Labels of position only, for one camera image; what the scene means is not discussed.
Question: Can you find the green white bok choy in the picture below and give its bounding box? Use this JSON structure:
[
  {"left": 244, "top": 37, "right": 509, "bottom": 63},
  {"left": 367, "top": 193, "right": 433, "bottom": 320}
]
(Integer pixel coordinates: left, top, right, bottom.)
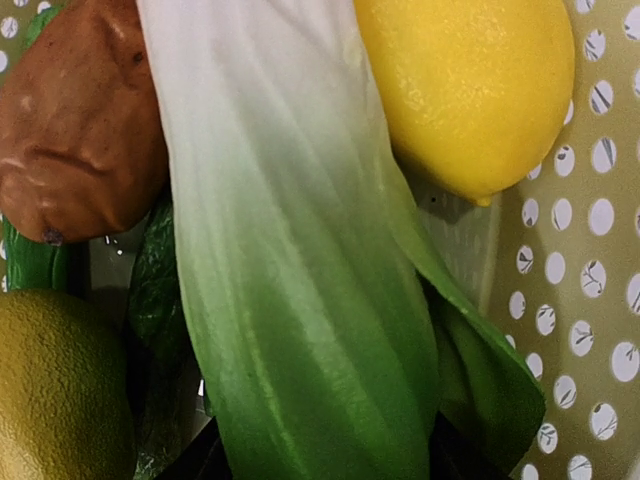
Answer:
[{"left": 138, "top": 1, "right": 545, "bottom": 479}]

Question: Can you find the brown potato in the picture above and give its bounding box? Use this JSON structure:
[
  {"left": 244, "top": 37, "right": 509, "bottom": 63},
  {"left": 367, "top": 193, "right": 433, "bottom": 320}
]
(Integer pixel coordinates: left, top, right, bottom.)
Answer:
[{"left": 1, "top": 1, "right": 168, "bottom": 246}]

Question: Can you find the yellow round lemon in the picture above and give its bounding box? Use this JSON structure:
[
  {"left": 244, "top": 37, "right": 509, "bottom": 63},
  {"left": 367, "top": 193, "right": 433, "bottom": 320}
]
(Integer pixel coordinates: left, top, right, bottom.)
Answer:
[{"left": 1, "top": 289, "right": 136, "bottom": 479}]

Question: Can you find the beige perforated plastic basket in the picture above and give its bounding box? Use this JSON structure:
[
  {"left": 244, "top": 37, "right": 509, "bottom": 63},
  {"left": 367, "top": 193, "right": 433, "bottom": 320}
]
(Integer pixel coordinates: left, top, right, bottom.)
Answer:
[{"left": 0, "top": 0, "right": 640, "bottom": 480}]

